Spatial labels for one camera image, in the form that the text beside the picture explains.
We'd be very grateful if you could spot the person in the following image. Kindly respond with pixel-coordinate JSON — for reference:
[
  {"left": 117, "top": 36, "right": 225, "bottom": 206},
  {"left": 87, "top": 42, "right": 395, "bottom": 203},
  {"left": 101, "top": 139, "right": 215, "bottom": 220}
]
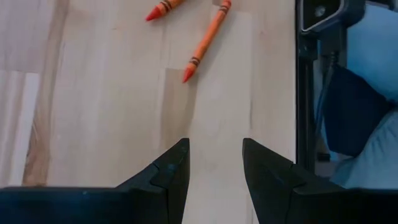
[{"left": 315, "top": 2, "right": 398, "bottom": 190}]

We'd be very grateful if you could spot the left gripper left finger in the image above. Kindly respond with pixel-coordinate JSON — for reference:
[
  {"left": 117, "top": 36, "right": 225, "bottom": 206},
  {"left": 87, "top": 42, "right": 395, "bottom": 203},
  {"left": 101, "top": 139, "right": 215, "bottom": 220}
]
[{"left": 114, "top": 138, "right": 192, "bottom": 224}]

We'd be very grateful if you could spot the table-level camera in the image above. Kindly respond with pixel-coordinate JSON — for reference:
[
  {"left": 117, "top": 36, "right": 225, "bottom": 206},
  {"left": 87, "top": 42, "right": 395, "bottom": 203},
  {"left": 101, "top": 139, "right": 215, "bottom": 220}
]
[{"left": 300, "top": 0, "right": 366, "bottom": 40}]

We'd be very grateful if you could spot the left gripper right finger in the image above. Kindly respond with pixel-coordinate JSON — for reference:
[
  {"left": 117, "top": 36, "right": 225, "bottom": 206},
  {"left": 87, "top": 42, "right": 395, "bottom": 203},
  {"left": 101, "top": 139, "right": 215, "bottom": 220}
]
[{"left": 242, "top": 138, "right": 346, "bottom": 224}]

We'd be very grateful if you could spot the black camera cable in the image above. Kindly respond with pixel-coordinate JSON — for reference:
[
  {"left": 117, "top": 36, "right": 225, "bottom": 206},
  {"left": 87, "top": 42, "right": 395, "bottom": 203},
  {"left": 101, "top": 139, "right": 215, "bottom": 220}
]
[{"left": 313, "top": 51, "right": 340, "bottom": 141}]

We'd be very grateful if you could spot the black metal table frame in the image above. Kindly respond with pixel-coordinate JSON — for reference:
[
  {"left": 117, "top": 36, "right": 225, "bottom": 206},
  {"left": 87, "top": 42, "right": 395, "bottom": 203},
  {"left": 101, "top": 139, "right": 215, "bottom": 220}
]
[{"left": 294, "top": 0, "right": 317, "bottom": 175}]

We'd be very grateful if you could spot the orange crayon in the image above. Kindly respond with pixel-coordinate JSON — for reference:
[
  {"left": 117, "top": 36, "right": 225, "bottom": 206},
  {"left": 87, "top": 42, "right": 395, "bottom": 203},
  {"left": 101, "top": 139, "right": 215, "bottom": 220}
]
[
  {"left": 182, "top": 0, "right": 233, "bottom": 84},
  {"left": 145, "top": 0, "right": 187, "bottom": 22}
]

